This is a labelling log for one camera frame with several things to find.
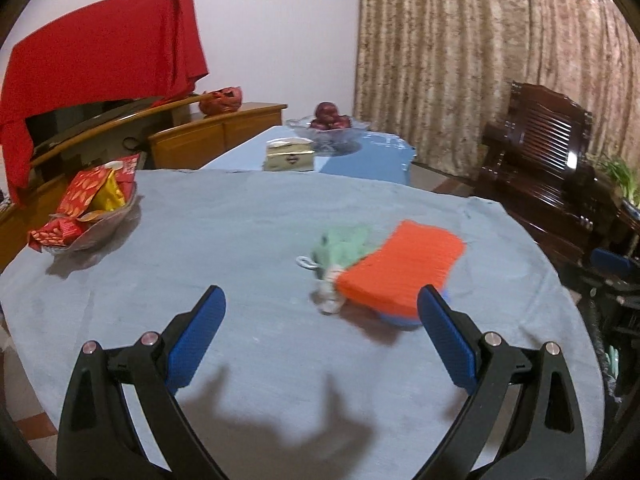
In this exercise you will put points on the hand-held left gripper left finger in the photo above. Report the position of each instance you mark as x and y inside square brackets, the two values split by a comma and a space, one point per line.
[197, 340]

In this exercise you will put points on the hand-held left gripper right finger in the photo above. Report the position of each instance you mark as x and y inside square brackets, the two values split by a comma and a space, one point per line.
[445, 340]

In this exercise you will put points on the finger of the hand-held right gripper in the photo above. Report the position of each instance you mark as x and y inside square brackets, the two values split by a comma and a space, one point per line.
[610, 287]
[610, 260]

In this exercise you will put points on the orange sponge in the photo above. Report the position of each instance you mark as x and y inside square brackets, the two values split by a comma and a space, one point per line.
[400, 265]

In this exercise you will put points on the blue plastic item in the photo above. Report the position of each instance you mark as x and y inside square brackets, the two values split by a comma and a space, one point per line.
[400, 322]

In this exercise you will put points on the green potted plant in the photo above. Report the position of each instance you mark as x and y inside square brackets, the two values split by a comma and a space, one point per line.
[617, 170]

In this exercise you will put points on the crumpled white tissue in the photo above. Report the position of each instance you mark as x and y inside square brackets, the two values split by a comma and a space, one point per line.
[330, 300]

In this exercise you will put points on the dark wooden chair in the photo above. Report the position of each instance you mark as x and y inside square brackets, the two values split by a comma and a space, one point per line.
[540, 160]

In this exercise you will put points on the glass snack bowl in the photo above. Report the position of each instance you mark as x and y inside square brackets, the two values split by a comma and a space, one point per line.
[100, 232]

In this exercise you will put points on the yellow snack packet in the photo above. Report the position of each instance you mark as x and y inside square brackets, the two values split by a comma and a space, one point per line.
[107, 198]

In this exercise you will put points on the red snack packet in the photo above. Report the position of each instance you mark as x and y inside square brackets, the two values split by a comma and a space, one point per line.
[80, 192]
[126, 165]
[50, 234]

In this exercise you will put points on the blue table cloth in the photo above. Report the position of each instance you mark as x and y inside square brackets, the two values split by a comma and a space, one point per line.
[370, 160]

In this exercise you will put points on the wooden cabinet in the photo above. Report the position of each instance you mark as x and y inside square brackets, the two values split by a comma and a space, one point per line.
[200, 140]

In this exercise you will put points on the tissue box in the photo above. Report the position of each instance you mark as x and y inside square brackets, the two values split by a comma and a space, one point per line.
[289, 157]

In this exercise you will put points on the glass fruit bowl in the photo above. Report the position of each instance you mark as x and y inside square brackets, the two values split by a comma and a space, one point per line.
[345, 136]

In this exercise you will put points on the red basket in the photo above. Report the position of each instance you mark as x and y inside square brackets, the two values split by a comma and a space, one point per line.
[220, 101]

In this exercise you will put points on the dark red apple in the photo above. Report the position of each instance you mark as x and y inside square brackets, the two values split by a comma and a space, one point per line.
[318, 124]
[325, 111]
[342, 121]

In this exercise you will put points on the television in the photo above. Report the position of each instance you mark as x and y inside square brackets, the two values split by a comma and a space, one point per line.
[75, 120]

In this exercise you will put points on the patterned beige curtain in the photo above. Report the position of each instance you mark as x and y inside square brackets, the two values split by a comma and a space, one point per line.
[450, 60]

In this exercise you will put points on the red cloth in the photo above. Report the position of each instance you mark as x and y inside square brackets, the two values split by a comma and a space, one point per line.
[100, 50]

